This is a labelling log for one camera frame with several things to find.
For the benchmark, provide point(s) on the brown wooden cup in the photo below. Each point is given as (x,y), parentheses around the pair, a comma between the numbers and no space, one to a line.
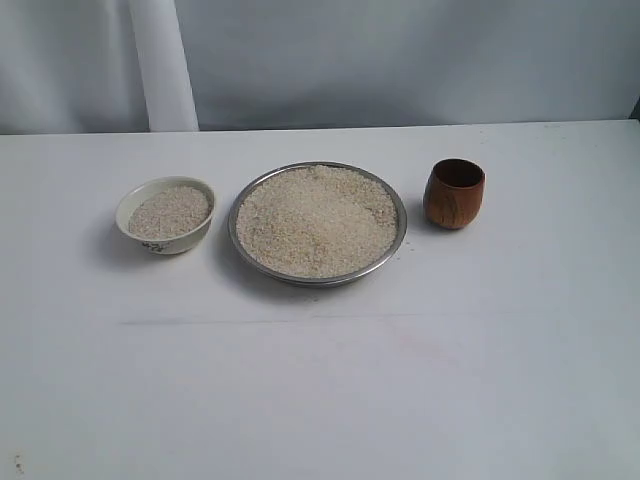
(454,193)

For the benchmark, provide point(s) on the rice heap in tray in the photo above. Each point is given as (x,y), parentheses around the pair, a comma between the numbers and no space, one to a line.
(317,220)

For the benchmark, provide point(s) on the rice in bowl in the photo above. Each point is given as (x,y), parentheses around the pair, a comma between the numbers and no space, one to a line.
(171,213)

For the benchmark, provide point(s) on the white floral ceramic bowl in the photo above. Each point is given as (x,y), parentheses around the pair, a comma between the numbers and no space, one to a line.
(172,245)

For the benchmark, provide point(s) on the round metal tray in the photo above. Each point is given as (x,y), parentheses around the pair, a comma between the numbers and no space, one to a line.
(240,250)

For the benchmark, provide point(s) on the white backdrop curtain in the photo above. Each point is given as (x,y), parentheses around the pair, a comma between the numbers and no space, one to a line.
(170,66)

